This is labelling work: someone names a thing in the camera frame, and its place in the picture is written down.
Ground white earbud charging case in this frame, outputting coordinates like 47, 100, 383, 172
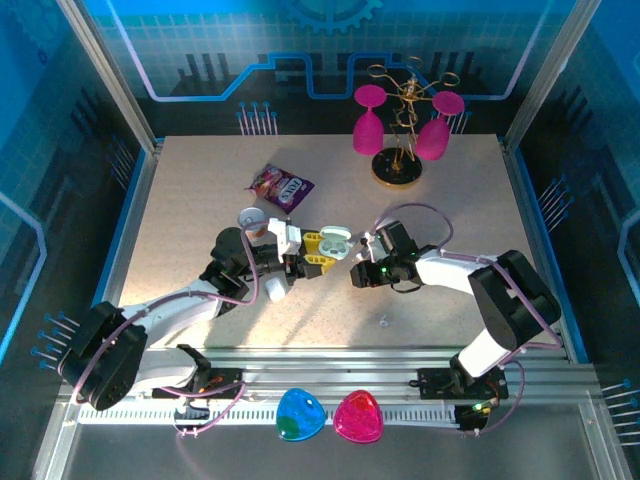
317, 225, 353, 264

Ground small round metal-rimmed cup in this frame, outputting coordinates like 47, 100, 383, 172
236, 206, 269, 241

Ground purple snack bag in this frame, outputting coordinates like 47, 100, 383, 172
244, 163, 316, 215

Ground pink wine glass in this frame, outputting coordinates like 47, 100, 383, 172
415, 91, 466, 162
352, 83, 387, 155

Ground pink translucent triangular dish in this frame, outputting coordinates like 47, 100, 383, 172
333, 389, 385, 445

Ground blue translucent triangular dish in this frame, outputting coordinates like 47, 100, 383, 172
276, 387, 327, 443

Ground black controller board box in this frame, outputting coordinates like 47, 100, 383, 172
457, 399, 494, 436

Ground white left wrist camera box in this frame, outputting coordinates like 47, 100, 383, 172
267, 216, 305, 257

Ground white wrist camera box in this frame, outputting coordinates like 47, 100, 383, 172
267, 216, 305, 257
355, 230, 384, 262

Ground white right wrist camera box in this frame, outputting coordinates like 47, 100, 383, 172
355, 230, 384, 262

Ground gold wire glass rack, black base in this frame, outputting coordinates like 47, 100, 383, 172
367, 55, 461, 189

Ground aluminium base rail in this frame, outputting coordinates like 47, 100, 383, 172
59, 344, 601, 409

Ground white slotted cable duct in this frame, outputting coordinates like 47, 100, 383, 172
77, 405, 459, 427

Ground aluminium frame post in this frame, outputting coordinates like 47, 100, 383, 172
55, 0, 164, 154
503, 0, 602, 154

